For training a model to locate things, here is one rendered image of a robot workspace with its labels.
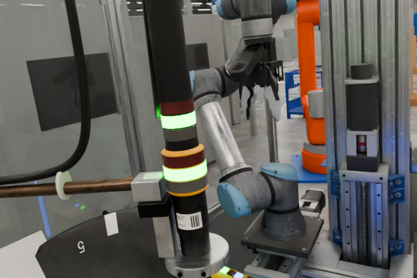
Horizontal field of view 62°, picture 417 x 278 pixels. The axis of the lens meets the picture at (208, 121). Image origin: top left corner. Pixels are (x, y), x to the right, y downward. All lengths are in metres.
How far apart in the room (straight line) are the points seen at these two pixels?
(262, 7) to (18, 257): 0.73
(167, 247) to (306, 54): 4.10
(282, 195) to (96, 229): 0.71
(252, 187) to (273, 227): 0.18
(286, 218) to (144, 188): 0.87
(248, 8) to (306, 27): 3.50
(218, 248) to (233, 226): 1.28
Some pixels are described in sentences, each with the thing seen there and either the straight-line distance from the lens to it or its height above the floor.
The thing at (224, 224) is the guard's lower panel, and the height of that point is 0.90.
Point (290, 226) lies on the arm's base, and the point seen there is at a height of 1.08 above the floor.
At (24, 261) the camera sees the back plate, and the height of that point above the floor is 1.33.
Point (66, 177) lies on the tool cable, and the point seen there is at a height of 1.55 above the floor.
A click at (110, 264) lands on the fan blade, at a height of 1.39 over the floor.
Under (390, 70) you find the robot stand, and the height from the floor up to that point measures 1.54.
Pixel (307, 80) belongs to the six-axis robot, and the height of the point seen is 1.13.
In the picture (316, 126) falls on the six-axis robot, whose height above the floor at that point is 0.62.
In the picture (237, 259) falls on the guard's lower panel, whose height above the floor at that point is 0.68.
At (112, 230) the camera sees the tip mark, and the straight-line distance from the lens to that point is 0.56.
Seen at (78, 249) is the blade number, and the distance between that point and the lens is 0.57.
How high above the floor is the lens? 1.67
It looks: 12 degrees down
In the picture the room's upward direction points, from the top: 7 degrees counter-clockwise
